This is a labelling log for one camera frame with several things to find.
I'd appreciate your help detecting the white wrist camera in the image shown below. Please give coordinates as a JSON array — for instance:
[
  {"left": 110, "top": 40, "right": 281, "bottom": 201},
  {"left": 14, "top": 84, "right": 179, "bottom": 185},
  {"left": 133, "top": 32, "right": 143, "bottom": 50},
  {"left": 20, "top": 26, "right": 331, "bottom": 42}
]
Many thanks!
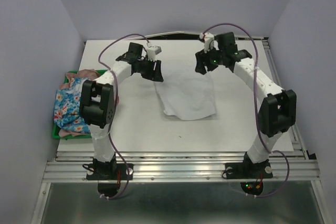
[
  {"left": 146, "top": 46, "right": 162, "bottom": 61},
  {"left": 199, "top": 33, "right": 215, "bottom": 53}
]

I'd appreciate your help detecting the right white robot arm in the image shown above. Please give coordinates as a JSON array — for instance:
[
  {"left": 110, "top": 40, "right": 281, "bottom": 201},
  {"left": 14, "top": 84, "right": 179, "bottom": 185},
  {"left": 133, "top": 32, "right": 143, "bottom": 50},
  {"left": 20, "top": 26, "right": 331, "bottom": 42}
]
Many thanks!
[{"left": 195, "top": 33, "right": 297, "bottom": 177}]

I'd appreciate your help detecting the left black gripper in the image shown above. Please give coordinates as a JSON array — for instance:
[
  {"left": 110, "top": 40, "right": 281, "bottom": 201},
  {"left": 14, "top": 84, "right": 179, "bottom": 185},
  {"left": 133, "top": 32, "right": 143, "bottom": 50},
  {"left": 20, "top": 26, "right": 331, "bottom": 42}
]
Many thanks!
[{"left": 136, "top": 57, "right": 163, "bottom": 82}]

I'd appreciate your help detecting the aluminium table frame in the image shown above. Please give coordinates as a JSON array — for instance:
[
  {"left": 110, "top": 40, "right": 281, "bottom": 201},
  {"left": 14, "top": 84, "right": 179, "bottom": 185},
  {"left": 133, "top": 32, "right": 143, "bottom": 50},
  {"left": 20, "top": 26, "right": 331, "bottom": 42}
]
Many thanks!
[{"left": 31, "top": 36, "right": 334, "bottom": 224}]

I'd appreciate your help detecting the pink skirt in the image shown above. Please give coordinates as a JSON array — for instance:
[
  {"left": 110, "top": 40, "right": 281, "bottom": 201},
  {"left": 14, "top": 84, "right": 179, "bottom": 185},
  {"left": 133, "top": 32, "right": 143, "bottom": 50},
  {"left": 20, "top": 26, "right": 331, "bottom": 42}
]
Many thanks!
[{"left": 58, "top": 68, "right": 108, "bottom": 138}]

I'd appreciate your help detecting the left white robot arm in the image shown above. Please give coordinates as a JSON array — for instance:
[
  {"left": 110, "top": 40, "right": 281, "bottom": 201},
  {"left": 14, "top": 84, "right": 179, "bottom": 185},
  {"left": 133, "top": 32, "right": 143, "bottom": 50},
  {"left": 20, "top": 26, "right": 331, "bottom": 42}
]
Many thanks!
[{"left": 79, "top": 42, "right": 163, "bottom": 179}]

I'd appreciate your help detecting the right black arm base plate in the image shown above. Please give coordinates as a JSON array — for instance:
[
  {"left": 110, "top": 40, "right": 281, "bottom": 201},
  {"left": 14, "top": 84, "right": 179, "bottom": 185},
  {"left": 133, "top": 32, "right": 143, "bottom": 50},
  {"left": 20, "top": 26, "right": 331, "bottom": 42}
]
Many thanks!
[{"left": 225, "top": 162, "right": 273, "bottom": 180}]

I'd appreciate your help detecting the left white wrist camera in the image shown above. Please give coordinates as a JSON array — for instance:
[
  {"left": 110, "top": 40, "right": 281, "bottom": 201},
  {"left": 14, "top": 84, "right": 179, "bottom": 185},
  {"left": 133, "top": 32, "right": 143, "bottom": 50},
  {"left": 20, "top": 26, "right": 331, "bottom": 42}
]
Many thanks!
[{"left": 146, "top": 46, "right": 162, "bottom": 61}]

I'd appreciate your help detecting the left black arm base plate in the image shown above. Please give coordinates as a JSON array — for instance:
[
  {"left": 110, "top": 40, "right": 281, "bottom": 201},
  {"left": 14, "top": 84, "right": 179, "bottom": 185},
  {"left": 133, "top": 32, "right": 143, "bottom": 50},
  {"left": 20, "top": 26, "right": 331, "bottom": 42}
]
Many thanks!
[{"left": 82, "top": 163, "right": 133, "bottom": 180}]

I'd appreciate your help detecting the white skirt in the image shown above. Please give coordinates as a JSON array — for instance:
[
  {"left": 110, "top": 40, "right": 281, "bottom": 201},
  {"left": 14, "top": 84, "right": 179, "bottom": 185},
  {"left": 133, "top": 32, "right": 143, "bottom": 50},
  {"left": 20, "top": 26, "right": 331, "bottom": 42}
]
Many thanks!
[{"left": 154, "top": 71, "right": 216, "bottom": 121}]

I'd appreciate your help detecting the blue floral skirt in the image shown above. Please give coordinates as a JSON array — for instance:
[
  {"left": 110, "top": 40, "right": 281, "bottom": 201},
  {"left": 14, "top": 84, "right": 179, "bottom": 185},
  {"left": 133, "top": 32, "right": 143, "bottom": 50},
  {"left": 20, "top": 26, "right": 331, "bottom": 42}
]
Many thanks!
[{"left": 54, "top": 76, "right": 90, "bottom": 136}]

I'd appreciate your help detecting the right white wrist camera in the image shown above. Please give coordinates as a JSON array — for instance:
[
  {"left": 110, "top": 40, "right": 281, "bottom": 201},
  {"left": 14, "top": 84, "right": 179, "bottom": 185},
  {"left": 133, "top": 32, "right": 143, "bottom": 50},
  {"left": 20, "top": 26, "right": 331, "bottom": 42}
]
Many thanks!
[{"left": 199, "top": 33, "right": 215, "bottom": 53}]

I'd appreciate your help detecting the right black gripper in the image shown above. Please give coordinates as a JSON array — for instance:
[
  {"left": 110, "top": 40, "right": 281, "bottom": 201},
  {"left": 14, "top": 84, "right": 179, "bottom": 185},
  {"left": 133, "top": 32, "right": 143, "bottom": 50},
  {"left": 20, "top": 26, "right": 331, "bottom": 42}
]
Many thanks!
[{"left": 192, "top": 44, "right": 223, "bottom": 76}]

